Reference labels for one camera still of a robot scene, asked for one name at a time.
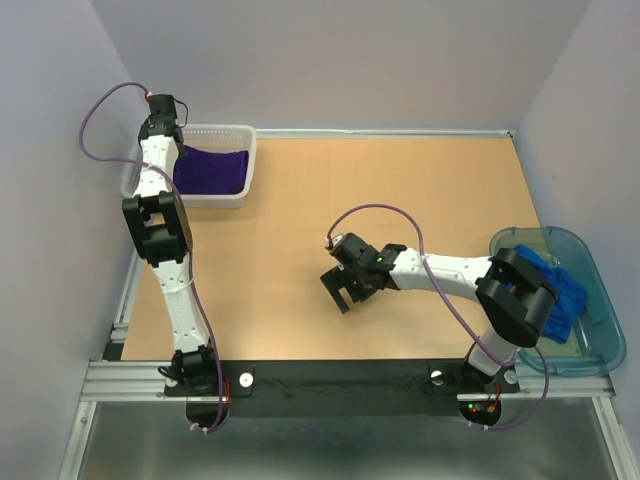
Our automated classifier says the purple towel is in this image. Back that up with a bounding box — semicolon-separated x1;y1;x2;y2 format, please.
173;146;249;195

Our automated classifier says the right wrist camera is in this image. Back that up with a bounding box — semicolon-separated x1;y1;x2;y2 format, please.
325;233;344;251

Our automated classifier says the blue towel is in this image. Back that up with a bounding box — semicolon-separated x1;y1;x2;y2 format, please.
514;244;587;344

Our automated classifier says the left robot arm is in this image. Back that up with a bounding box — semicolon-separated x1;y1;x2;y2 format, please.
122;94;224;396

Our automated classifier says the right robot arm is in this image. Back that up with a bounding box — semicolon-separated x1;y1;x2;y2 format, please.
320;233;558;390

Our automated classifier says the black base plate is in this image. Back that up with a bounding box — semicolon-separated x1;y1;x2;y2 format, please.
158;358;519;418

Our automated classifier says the aluminium frame rail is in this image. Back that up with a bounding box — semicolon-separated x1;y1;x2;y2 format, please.
58;251;142;479

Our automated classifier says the teal translucent plastic bin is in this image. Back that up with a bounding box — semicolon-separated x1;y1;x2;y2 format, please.
489;226;626;377

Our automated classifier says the white plastic mesh basket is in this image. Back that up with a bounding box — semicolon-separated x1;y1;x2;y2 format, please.
122;125;257;209

